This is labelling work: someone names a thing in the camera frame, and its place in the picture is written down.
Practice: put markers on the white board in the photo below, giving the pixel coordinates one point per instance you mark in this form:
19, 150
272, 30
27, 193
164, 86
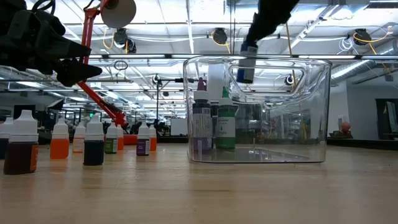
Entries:
178, 127

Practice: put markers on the clear plastic bin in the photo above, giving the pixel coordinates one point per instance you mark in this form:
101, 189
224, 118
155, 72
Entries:
280, 149

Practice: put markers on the silver ventilation duct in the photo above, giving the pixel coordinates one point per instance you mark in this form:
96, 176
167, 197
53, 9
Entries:
357, 70

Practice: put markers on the tall green food colouring bottle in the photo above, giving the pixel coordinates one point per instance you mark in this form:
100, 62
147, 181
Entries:
226, 127

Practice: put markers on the person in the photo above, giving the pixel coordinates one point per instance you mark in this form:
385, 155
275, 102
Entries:
345, 127

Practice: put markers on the small yellow dropper bottle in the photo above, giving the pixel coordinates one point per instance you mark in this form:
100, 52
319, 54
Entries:
79, 144

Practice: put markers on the tall blue food colouring bottle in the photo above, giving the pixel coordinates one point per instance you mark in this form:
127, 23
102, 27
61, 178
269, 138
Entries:
247, 67

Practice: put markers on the black aluminium table frame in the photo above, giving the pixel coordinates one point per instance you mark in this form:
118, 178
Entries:
360, 143

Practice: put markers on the black boom stand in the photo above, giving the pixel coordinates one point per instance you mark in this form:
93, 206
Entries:
157, 99

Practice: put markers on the small green dropper bottle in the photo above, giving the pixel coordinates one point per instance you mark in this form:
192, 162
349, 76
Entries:
111, 145

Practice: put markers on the small purple dropper bottle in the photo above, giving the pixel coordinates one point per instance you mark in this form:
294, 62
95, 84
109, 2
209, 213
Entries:
143, 147

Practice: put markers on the small black dropper bottle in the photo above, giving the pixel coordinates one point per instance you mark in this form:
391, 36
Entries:
93, 152

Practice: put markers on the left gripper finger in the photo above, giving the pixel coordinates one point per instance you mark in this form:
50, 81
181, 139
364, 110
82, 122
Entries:
66, 48
74, 71

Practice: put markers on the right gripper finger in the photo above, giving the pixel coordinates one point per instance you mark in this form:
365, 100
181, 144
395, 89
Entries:
280, 14
261, 15

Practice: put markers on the black framed doorway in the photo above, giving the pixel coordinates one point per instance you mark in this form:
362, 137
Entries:
381, 118

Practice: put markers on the small brown dropper bottle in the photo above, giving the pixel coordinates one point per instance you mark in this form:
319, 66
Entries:
20, 155

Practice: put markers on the tall purple food colouring bottle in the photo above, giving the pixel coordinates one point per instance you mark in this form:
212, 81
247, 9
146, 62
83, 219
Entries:
202, 124

